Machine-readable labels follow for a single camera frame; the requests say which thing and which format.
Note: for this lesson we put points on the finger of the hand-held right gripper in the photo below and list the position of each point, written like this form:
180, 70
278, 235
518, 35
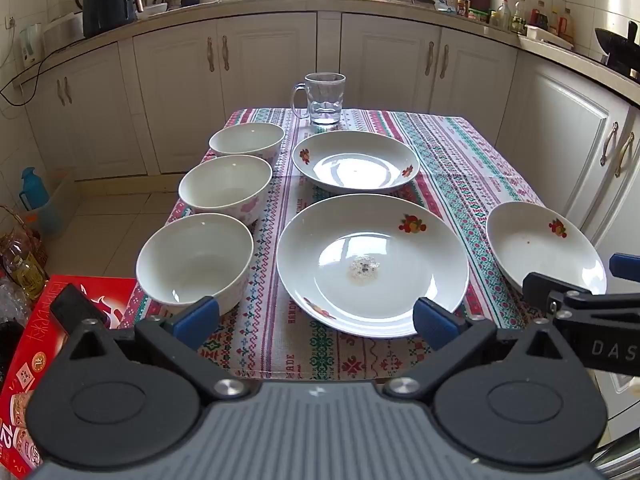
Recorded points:
627, 266
540, 285

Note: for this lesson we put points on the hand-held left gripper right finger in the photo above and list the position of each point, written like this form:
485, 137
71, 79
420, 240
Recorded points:
435, 325

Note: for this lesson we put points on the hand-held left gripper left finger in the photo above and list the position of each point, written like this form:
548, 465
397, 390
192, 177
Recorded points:
197, 317

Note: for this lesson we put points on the plain white bowl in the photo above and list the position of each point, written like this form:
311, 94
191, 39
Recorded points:
195, 260

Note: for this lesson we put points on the large white fruit-print plate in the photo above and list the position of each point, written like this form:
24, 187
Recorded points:
372, 265

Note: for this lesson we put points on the white bowl pink flowers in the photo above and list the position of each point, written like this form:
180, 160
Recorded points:
225, 187
246, 140

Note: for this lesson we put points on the black rectangular object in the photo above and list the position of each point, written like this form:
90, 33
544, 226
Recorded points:
75, 305

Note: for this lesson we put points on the patterned red green tablecloth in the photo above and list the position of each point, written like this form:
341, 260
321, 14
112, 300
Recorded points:
450, 170

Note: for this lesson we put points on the red gift box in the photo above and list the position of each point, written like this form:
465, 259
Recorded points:
50, 370

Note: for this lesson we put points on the yellow cooking oil bottle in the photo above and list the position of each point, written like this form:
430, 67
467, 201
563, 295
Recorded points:
22, 265

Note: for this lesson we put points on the dark glass bottle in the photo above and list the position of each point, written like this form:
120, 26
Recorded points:
10, 345

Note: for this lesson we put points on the blue thermos jug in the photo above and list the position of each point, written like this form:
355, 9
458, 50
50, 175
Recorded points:
34, 190

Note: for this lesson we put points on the black wok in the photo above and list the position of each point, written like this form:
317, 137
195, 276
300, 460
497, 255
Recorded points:
617, 47

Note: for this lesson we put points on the white plastic tray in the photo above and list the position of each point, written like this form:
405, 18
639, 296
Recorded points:
547, 36

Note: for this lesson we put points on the orange oil bottle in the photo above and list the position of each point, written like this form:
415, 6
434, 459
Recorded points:
566, 22

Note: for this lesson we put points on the clear glass mug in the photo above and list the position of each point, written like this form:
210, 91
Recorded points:
325, 97

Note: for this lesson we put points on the red condiment bottle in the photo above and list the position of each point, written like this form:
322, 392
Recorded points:
539, 12

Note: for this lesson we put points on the white kitchen cabinets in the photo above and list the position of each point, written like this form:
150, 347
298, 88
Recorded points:
380, 60

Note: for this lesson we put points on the clear condiment bottle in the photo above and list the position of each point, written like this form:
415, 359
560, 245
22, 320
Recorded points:
503, 12

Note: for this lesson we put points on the white countertop appliance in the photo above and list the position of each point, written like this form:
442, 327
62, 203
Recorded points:
62, 27

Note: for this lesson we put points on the white electric kettle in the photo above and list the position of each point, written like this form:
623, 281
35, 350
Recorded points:
30, 42

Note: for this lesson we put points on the beige kitchen countertop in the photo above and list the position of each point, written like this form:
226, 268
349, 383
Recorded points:
280, 2

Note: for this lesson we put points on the wall socket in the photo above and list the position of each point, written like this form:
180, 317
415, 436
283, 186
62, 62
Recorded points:
7, 22

